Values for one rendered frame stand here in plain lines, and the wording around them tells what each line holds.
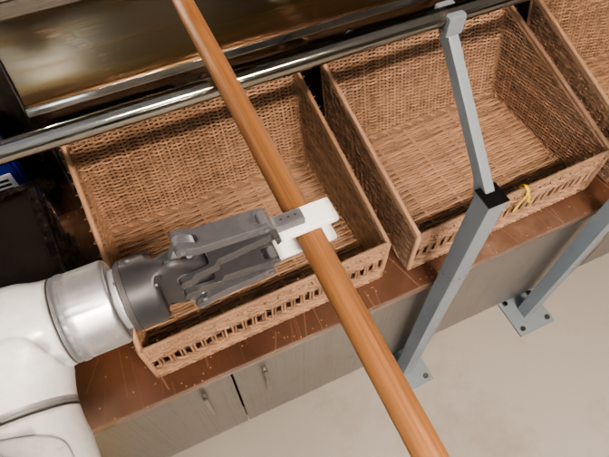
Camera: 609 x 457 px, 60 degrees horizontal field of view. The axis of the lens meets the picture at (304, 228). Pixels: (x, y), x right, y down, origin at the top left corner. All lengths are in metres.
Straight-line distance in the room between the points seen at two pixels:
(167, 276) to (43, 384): 0.14
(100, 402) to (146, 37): 0.74
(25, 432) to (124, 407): 0.67
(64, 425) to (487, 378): 1.49
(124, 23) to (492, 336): 1.44
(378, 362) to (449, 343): 1.35
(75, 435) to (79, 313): 0.11
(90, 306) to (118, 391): 0.68
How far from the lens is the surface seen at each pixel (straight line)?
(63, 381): 0.55
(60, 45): 1.14
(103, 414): 1.20
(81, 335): 0.54
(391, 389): 0.50
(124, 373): 1.21
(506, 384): 1.86
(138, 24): 1.14
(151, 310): 0.54
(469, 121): 0.93
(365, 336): 0.51
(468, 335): 1.88
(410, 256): 1.21
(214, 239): 0.51
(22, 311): 0.55
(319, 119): 1.22
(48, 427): 0.53
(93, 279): 0.54
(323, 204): 0.57
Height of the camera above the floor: 1.68
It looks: 57 degrees down
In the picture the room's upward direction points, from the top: straight up
